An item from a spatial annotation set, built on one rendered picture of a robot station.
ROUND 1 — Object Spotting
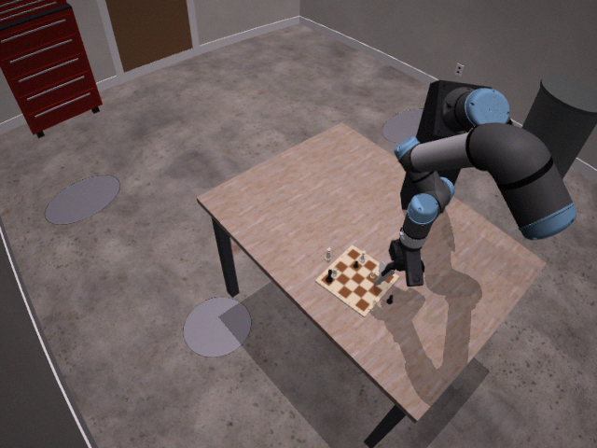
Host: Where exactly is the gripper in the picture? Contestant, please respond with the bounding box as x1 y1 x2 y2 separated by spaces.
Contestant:
373 237 422 286

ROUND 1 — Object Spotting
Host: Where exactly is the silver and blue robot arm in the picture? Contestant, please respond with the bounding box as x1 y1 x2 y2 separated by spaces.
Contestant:
394 87 576 248

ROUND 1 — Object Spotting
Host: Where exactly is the chessboard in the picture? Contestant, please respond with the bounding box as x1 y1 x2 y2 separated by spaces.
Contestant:
315 245 399 317

